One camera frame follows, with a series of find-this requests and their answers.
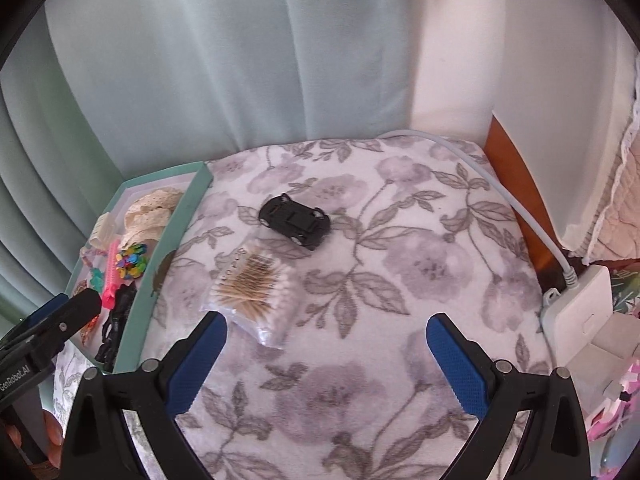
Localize white hair claw clip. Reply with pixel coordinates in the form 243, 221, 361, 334
88, 211, 124, 250

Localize black toy car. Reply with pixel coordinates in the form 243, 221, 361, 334
258, 194, 331, 250

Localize gold wrapped snack packet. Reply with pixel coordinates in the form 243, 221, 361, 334
80, 315, 100, 347

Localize green translucent stretchy figure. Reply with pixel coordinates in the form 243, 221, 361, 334
89, 268, 105, 292

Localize pale green curtain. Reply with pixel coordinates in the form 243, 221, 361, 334
1, 0, 411, 356

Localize bag of cotton swabs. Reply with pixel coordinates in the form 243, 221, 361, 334
201, 238, 302, 349

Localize person's left hand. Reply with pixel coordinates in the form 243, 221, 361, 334
1, 410, 64, 479

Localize black toy action figure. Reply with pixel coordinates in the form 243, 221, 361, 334
96, 283, 137, 373

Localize pink hair claw clip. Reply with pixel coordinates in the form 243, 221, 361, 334
101, 238, 122, 310

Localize quilted lace bed cover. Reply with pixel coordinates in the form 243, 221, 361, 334
582, 58, 639, 264

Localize teal shallow cardboard box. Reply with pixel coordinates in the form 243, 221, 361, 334
64, 160, 214, 375

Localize floral grey white blanket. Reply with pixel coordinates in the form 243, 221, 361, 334
143, 136, 551, 479

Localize white power adapter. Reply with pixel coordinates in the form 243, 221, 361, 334
540, 264, 613, 366

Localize cream lace scrunchie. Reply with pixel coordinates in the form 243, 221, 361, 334
119, 188, 183, 249

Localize colourful plastic link toy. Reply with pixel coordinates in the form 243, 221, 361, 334
116, 243, 149, 281

